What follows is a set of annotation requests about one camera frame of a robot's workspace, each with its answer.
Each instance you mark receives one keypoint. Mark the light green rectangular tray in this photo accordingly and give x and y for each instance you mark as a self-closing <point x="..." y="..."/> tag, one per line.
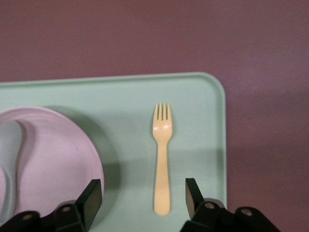
<point x="198" y="120"/>

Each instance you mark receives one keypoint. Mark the yellow plastic fork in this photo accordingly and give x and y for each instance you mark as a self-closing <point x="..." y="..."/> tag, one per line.
<point x="162" y="169"/>

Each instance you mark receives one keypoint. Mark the round cream plate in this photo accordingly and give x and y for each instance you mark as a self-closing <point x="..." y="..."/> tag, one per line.
<point x="60" y="157"/>

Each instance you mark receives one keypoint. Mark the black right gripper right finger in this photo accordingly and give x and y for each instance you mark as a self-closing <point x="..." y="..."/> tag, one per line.
<point x="195" y="205"/>

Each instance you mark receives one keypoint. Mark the pale green plastic spoon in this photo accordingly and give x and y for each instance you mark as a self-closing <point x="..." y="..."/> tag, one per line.
<point x="9" y="145"/>

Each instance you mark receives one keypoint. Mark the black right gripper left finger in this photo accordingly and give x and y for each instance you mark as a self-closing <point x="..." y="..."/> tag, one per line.
<point x="89" y="203"/>

